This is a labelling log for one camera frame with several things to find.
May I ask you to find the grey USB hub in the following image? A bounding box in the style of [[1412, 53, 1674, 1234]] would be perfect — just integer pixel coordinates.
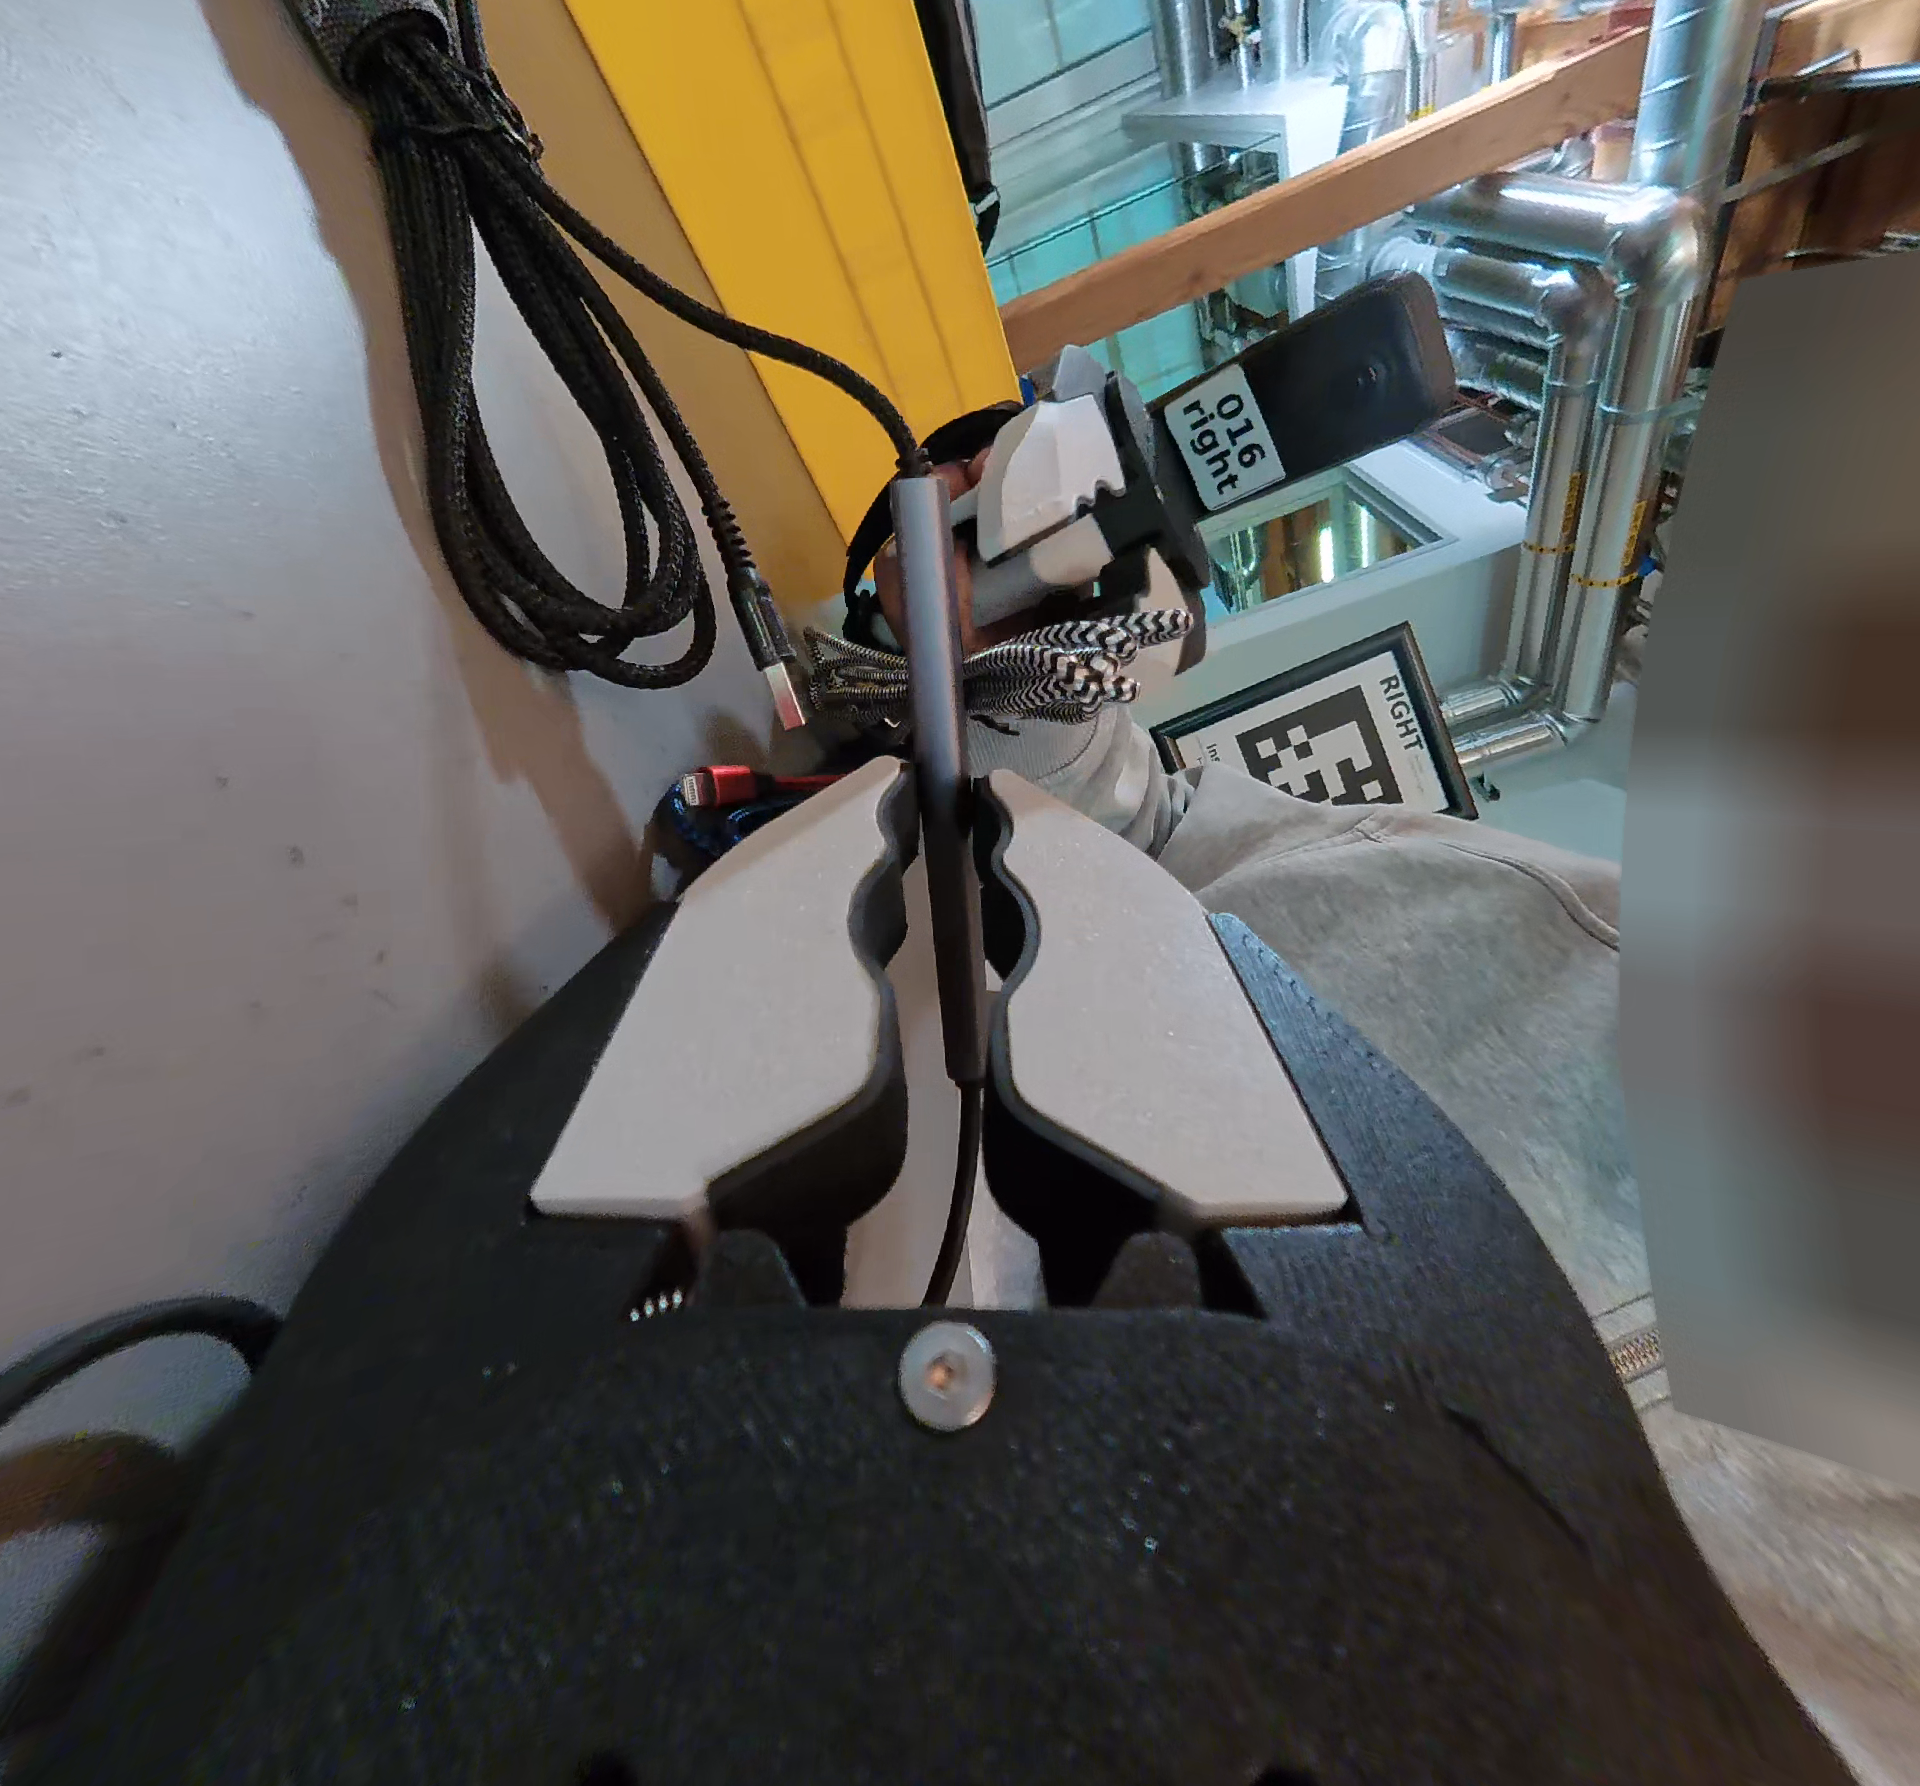
[[886, 466, 993, 1086]]

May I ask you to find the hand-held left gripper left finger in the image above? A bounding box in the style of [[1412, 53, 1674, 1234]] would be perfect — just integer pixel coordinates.
[[529, 756, 920, 1311]]

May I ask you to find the person's right forearm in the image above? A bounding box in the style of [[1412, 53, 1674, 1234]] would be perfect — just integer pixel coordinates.
[[975, 697, 1628, 1367]]

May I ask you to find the white shelf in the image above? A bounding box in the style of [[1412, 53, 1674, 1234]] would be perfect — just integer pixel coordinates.
[[1121, 90, 1292, 182]]

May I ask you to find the black and white braided cable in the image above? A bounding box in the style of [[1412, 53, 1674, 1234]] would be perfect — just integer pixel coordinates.
[[802, 608, 1148, 737]]

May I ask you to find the silver bent duct pipe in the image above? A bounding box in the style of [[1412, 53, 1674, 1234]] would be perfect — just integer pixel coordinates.
[[1311, 0, 1613, 153]]

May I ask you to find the framed marker sign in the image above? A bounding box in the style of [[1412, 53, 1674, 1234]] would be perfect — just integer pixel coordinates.
[[1152, 619, 1484, 822]]

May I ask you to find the red braided cable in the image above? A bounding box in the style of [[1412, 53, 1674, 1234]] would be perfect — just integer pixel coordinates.
[[678, 760, 848, 809]]

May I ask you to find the silver elbow duct pipe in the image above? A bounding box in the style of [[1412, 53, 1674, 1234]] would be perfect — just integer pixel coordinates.
[[1401, 173, 1711, 767]]

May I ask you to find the wood and wire railing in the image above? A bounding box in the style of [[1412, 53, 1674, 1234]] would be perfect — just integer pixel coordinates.
[[1709, 0, 1920, 272]]

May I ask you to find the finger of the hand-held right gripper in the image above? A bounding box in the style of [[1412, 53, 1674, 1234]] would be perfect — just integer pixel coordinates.
[[981, 343, 1126, 533], [979, 505, 1204, 680]]

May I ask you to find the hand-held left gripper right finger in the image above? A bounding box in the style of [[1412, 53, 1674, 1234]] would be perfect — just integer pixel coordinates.
[[968, 765, 1351, 1317]]

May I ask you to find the blue braided cable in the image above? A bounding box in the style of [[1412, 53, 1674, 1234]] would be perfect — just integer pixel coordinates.
[[647, 780, 759, 902]]

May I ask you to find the silver vertical duct pipe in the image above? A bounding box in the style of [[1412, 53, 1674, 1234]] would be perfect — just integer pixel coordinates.
[[1626, 0, 1787, 189]]

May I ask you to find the wooden beam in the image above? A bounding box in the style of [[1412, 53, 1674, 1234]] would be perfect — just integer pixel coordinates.
[[997, 22, 1652, 331]]

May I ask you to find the person's grey hoodie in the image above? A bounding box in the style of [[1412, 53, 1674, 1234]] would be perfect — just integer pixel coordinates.
[[1574, 1306, 1920, 1786]]

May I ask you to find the yellow plastic bin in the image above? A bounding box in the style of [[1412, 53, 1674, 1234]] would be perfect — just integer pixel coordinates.
[[492, 0, 1025, 549]]

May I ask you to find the thin black hub cable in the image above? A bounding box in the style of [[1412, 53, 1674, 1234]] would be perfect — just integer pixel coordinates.
[[914, 1073, 993, 1311]]

